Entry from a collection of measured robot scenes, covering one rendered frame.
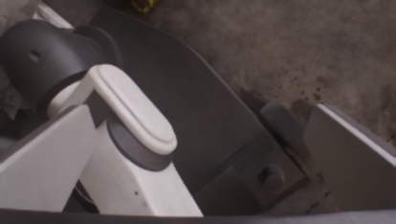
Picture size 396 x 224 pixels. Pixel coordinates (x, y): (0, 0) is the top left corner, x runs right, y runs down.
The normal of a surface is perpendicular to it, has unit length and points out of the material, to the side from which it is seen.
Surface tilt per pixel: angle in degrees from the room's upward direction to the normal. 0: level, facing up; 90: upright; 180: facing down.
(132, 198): 22
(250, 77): 0
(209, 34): 0
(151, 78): 0
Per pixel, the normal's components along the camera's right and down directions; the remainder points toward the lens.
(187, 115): -0.21, 0.12
